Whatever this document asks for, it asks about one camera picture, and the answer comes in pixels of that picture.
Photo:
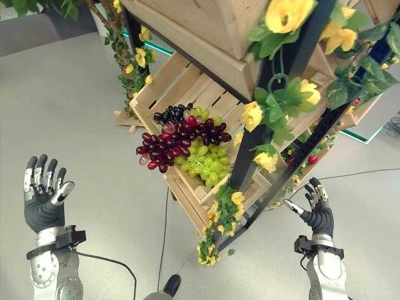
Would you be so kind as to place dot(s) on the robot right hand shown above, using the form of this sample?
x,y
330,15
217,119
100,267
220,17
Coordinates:
x,y
322,215

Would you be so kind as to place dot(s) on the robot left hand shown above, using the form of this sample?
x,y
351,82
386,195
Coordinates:
x,y
42,206

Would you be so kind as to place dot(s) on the robot right silver arm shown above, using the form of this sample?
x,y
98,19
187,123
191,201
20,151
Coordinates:
x,y
325,268

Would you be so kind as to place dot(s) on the robot left silver arm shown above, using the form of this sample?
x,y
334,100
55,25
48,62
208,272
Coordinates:
x,y
51,265

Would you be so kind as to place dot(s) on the red artificial strawberry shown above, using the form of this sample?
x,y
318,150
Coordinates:
x,y
312,159

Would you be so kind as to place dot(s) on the wooden crate with strawberries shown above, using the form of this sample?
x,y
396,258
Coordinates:
x,y
315,125

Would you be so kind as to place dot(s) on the yellow flower green-leaf garland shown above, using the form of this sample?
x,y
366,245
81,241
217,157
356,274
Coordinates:
x,y
225,215

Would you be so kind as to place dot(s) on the lower wooden slatted crate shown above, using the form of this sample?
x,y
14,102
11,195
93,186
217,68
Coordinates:
x,y
212,200

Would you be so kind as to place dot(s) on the large green grape bunch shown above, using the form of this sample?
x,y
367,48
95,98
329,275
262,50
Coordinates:
x,y
206,164

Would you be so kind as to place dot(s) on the dark red grape bunch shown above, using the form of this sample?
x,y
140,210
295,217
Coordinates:
x,y
175,142

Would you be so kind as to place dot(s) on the robot dark foot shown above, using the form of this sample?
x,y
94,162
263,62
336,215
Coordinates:
x,y
172,284

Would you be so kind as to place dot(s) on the wooden slatted fruit crate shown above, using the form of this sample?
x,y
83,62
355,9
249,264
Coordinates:
x,y
190,131

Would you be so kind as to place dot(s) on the small green grape bunch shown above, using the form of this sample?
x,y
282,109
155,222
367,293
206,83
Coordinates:
x,y
201,113

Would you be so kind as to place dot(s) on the black grape bunch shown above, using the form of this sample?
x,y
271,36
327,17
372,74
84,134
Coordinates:
x,y
172,114

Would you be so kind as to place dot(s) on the yellow flower ivy garland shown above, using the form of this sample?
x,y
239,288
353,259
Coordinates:
x,y
131,53

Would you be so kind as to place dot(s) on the large yellow artificial flower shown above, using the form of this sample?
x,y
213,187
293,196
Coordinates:
x,y
289,14

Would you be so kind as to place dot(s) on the plain wooden box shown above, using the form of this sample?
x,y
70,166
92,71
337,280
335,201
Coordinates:
x,y
203,22

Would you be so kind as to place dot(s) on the black metal shelf frame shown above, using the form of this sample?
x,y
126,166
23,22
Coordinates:
x,y
250,150

